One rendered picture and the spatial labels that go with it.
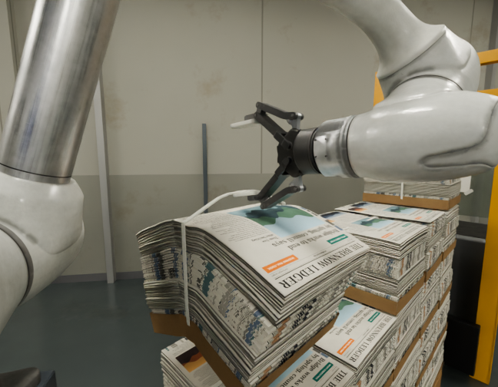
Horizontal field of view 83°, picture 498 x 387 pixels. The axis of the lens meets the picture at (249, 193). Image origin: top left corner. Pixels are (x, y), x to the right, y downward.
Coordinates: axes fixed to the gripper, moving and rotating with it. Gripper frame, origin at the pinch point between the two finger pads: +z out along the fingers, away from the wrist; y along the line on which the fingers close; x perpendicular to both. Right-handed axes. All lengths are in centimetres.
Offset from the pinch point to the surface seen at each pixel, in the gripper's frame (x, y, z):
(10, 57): -12, -108, 281
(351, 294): 45, 44, -1
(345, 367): 17, 48, -14
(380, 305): 46, 45, -10
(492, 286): 160, 71, -26
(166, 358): -11, 47, 18
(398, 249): 45, 27, -16
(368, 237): 46, 24, -7
